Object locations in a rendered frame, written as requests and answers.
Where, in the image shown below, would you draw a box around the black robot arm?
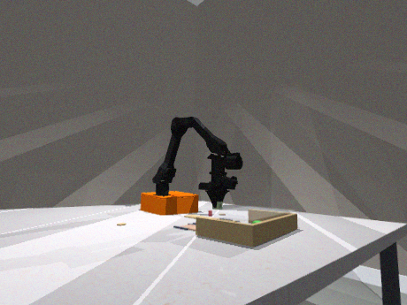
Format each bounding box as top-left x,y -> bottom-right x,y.
152,117 -> 242,196

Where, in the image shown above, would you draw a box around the green cube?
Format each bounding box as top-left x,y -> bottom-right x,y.
212,202 -> 223,210

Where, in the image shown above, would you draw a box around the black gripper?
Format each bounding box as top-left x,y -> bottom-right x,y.
198,170 -> 235,208

